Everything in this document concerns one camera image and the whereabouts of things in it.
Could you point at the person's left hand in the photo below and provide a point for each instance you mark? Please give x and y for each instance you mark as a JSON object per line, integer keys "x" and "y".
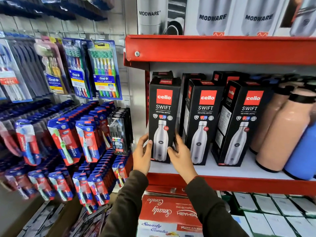
{"x": 142, "y": 157}

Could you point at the person's right hand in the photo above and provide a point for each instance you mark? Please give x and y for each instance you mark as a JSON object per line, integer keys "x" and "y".
{"x": 182, "y": 162}

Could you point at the person's left thumb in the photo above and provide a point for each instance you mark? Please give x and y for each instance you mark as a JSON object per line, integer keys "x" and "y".
{"x": 149, "y": 148}

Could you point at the person's right thumb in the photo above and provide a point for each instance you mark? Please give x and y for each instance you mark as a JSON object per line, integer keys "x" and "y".
{"x": 172, "y": 152}

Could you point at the black steel bottle box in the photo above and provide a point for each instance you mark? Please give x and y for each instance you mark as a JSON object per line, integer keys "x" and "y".
{"x": 222, "y": 76}
{"x": 203, "y": 125}
{"x": 185, "y": 96}
{"x": 240, "y": 128}
{"x": 164, "y": 113}
{"x": 163, "y": 74}

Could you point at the person's left forearm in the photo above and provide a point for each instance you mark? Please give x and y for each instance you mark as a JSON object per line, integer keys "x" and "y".
{"x": 128, "y": 204}

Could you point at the person's right forearm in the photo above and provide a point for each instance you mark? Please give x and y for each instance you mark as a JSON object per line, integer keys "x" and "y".
{"x": 209, "y": 209}

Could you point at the row of black toothbrush packs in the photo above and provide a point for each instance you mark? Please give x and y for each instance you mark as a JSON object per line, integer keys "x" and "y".
{"x": 119, "y": 130}

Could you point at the row of red blue toothbrush packets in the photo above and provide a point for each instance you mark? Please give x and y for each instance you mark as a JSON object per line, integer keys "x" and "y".
{"x": 18, "y": 182}
{"x": 42, "y": 185}
{"x": 87, "y": 140}
{"x": 27, "y": 140}
{"x": 84, "y": 192}
{"x": 98, "y": 187}
{"x": 121, "y": 170}
{"x": 60, "y": 185}
{"x": 63, "y": 140}

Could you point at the flat red box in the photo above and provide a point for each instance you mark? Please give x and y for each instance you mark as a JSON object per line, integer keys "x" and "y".
{"x": 165, "y": 190}

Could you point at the red and white combo box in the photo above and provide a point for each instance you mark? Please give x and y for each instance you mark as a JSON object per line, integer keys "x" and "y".
{"x": 167, "y": 214}

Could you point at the green multicolour toothbrush pack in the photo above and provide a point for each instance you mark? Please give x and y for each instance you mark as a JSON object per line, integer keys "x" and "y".
{"x": 105, "y": 71}

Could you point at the pile of dark toothbrush packets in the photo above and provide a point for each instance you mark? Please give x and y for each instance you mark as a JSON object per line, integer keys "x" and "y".
{"x": 74, "y": 222}

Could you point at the blue multicolour toothbrush pack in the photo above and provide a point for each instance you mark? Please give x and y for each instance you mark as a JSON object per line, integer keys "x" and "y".
{"x": 76, "y": 71}

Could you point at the beige bottle with black band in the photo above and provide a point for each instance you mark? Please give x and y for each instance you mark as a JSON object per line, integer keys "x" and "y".
{"x": 270, "y": 111}
{"x": 284, "y": 135}

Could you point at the stack of white green-edged boxes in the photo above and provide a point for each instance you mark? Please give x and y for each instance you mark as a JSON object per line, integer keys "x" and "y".
{"x": 271, "y": 212}

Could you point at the yellow label toothbrush pack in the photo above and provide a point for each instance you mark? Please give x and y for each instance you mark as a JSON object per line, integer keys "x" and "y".
{"x": 50, "y": 69}

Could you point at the blue bottle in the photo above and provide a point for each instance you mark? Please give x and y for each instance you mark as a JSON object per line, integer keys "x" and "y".
{"x": 303, "y": 155}

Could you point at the white box with silver flask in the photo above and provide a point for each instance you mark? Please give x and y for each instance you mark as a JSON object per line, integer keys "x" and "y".
{"x": 153, "y": 14}

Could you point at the white bottle box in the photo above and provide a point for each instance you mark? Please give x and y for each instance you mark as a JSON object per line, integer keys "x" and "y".
{"x": 209, "y": 17}
{"x": 256, "y": 17}

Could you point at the grey toothbrush pack red label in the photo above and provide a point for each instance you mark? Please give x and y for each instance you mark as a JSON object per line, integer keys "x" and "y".
{"x": 13, "y": 71}

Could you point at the row of dark blue packets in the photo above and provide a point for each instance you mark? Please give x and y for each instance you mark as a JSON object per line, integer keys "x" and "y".
{"x": 54, "y": 8}

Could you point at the white box with striped flask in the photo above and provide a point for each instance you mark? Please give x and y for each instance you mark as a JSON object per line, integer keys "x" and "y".
{"x": 301, "y": 17}

